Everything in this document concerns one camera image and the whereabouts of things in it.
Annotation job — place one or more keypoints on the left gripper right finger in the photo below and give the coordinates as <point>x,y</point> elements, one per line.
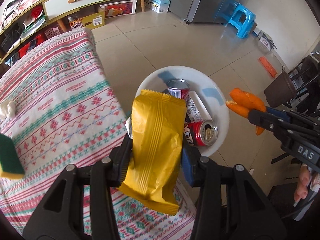
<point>231,205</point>

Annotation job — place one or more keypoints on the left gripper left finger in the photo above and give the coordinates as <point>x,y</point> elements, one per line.
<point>60,215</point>

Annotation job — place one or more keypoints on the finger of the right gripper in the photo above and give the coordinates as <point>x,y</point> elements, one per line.
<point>294,117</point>
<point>272,123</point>

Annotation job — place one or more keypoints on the orange peel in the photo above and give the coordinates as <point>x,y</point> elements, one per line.
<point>243,102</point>

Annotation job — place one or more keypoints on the green yellow scrub sponge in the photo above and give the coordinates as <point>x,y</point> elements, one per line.
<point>11,167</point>

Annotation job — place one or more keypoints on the red cartoon drink can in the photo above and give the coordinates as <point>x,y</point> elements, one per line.
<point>201,133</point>

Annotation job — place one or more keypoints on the yellow snack bag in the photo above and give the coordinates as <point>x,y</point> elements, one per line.
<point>157,131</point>

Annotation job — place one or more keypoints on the white tissue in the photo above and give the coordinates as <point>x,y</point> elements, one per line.
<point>7,109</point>

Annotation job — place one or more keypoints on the white round trash basin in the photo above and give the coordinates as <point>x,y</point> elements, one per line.
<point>208,91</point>

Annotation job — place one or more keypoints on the person's right hand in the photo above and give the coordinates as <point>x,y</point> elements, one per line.
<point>306,179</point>

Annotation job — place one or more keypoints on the dark brown bucket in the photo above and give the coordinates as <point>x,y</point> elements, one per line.
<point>280,90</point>

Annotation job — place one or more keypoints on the orange flat floor item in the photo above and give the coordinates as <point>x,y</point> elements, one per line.
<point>265,63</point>

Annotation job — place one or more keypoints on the red tin can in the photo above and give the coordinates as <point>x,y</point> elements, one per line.
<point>178,88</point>

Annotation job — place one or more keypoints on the patterned pink green tablecloth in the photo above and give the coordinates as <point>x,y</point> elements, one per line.
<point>67,113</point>

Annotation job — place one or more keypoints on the blue plastic stool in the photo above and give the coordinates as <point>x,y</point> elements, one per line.
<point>234,13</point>

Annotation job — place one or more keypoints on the white blue cardboard box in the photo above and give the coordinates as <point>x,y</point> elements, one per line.
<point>158,6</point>

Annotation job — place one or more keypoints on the yellow cardboard box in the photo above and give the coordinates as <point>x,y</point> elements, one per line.
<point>90,21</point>

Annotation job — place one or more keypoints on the white framed red box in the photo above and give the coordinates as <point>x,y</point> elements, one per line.
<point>119,8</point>

